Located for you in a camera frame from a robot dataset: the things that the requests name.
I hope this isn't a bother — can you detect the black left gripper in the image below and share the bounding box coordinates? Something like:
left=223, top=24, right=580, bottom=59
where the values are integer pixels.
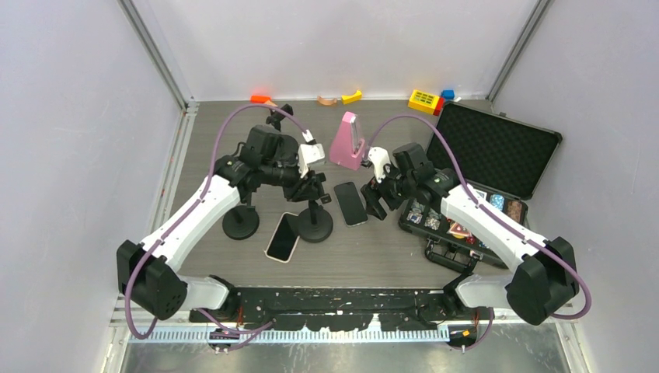
left=261, top=155, right=320, bottom=203

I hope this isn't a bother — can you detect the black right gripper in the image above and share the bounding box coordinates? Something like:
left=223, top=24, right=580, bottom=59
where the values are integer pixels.
left=361, top=159, right=416, bottom=221

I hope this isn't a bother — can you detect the smartphone with clear case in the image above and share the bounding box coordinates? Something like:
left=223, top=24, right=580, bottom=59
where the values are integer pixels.
left=333, top=182, right=368, bottom=227

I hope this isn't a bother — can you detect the black phone stand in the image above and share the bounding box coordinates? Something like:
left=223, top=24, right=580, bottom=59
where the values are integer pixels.
left=222, top=193, right=260, bottom=240
left=298, top=195, right=333, bottom=243
left=265, top=104, right=294, bottom=131

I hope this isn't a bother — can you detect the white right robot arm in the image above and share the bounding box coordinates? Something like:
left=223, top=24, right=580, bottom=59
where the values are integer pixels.
left=361, top=143, right=584, bottom=326

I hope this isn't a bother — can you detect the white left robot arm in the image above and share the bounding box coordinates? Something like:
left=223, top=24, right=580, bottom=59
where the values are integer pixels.
left=117, top=125, right=325, bottom=322

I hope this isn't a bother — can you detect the pink wedge stand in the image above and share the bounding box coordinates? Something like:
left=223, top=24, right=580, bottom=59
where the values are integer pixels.
left=329, top=111, right=365, bottom=171

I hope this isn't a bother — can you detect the smartphone with cream case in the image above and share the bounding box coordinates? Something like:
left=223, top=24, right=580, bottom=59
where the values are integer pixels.
left=264, top=212, right=299, bottom=263

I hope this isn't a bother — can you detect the tan arch block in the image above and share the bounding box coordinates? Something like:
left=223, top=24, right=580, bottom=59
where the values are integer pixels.
left=316, top=96, right=338, bottom=106

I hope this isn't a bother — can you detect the yellow arch block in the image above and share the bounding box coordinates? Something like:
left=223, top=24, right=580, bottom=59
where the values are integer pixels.
left=340, top=89, right=363, bottom=105

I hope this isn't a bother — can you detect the red triangle game piece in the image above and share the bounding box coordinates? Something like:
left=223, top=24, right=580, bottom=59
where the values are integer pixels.
left=447, top=221, right=472, bottom=239

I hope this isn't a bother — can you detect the yellow toy brick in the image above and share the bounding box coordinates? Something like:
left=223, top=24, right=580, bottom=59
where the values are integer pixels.
left=408, top=89, right=440, bottom=115

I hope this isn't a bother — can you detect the orange wooden block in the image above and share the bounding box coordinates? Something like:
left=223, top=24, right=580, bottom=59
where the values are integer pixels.
left=249, top=95, right=271, bottom=103

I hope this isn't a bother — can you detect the red toy brick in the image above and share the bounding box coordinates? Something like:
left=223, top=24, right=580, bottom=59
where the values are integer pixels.
left=433, top=96, right=445, bottom=117

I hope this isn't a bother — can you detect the blue toy brick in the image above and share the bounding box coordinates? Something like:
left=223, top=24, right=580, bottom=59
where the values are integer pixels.
left=441, top=89, right=456, bottom=100

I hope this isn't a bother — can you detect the black foam-lined case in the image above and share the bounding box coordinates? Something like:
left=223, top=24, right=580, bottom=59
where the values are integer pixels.
left=399, top=103, right=563, bottom=268

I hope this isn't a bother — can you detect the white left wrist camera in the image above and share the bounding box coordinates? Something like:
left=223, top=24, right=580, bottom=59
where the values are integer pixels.
left=298, top=143, right=326, bottom=178

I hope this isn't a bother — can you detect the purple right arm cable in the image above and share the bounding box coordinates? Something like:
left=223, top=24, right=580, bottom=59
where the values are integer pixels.
left=364, top=113, right=593, bottom=353

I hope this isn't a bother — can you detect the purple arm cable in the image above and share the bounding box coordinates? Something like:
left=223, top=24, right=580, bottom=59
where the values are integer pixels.
left=124, top=104, right=316, bottom=352
left=364, top=113, right=593, bottom=353

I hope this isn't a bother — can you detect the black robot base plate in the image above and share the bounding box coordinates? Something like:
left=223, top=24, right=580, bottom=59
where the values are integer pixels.
left=190, top=287, right=490, bottom=332

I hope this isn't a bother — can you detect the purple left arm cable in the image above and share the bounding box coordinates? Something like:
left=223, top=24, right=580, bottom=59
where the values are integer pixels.
left=124, top=104, right=316, bottom=352

